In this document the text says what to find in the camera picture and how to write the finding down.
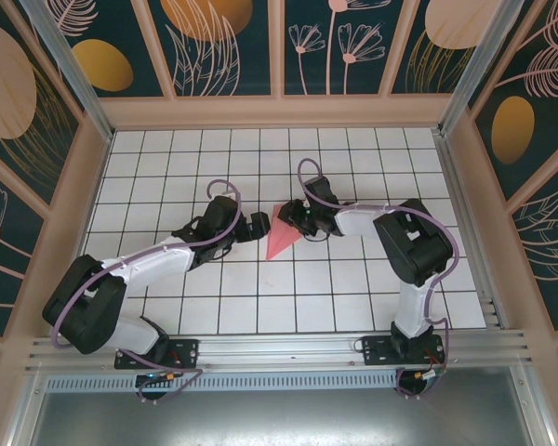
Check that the dark floral wall panel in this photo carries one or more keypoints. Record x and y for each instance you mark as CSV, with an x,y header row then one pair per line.
x,y
548,241
18,93
214,46
530,93
437,46
4,241
335,46
121,28

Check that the aluminium mounting rail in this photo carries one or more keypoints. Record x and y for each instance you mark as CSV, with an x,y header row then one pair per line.
x,y
279,348

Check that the small controller board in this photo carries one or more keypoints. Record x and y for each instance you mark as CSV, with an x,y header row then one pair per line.
x,y
430,375
160,377

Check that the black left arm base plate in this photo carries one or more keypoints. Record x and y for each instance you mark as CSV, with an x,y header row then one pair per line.
x,y
186,348

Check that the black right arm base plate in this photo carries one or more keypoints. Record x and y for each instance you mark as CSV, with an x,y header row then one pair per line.
x,y
376,353

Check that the aluminium frame post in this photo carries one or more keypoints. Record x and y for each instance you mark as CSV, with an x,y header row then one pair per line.
x,y
74,79
479,69

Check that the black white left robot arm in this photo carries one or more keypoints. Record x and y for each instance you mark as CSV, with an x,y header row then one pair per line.
x,y
153,265

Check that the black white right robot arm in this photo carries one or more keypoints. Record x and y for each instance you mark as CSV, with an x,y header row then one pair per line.
x,y
414,306

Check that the aluminium side rail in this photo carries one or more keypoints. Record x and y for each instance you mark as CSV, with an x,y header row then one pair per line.
x,y
468,232

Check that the pink paper sheet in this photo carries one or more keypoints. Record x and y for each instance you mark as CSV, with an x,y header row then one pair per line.
x,y
279,237

